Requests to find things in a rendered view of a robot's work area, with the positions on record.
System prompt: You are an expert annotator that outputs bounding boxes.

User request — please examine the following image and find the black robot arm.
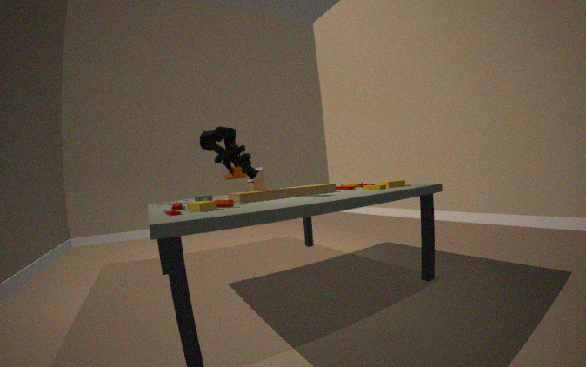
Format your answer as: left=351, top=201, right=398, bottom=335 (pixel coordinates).
left=200, top=126, right=259, bottom=179

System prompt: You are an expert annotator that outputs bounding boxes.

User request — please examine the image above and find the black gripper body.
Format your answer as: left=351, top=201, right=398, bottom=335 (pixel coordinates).
left=215, top=143, right=251, bottom=163

